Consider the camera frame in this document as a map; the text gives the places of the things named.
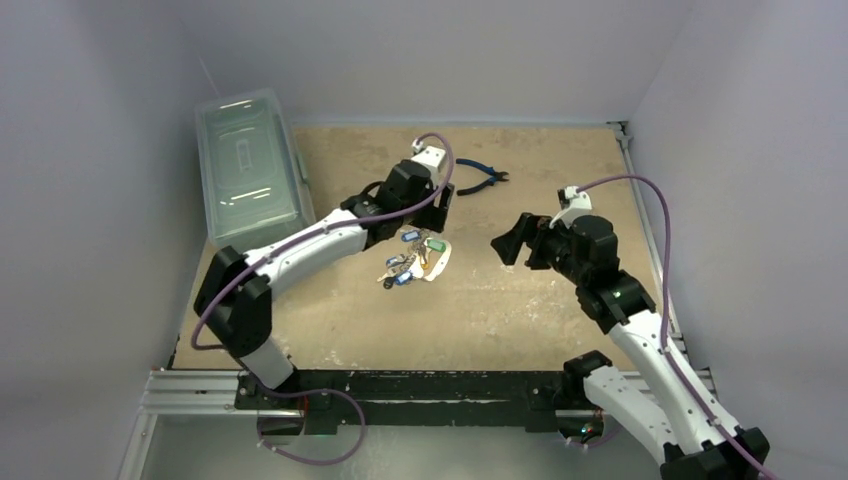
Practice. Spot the right side aluminium rail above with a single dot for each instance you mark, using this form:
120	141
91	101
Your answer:
623	138

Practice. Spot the metal keyring plate with keys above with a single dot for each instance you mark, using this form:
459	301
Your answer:
426	257

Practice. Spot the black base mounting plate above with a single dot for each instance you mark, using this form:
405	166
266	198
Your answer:
537	401

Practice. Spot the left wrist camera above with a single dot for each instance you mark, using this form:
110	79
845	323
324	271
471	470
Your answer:
434	159

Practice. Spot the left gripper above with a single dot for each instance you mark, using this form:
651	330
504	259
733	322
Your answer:
435	216

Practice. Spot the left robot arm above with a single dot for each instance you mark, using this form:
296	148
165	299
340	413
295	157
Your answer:
236	296

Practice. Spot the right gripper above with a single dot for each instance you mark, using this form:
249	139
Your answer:
534	239

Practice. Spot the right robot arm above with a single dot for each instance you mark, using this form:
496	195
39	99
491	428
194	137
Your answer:
678	421

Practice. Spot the translucent plastic storage box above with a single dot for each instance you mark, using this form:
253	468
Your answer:
255	185

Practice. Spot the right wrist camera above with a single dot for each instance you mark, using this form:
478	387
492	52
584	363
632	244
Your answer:
573	204

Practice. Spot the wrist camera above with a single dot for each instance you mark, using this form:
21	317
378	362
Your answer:
573	204
434	159

